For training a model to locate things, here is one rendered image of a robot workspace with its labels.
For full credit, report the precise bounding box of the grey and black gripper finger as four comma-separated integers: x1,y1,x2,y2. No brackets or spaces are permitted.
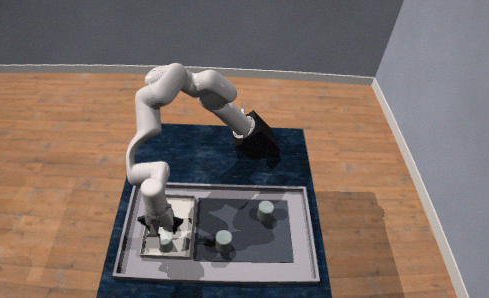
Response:
172,216,183,234
137,215,150,233

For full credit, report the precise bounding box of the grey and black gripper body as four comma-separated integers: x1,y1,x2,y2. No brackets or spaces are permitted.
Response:
145,208,175,227

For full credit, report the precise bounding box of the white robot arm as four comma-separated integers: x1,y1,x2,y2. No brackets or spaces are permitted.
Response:
126,63,255,217

